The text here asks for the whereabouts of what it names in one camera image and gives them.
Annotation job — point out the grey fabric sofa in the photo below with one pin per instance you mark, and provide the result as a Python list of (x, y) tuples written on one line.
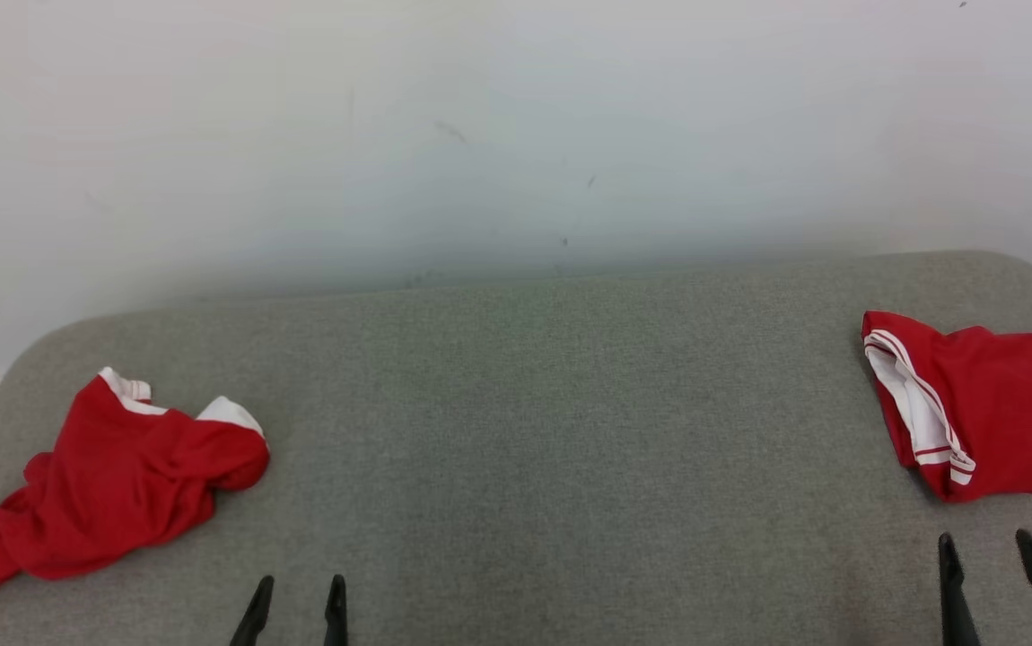
[(570, 431)]

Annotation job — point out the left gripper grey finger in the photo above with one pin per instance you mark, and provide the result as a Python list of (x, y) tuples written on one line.
[(256, 619), (336, 619)]

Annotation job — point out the red garment with white hem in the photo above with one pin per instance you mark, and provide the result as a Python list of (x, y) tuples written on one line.
[(121, 484)]

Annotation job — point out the red jersey with white sleeves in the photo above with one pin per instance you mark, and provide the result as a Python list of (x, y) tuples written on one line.
[(1010, 404)]

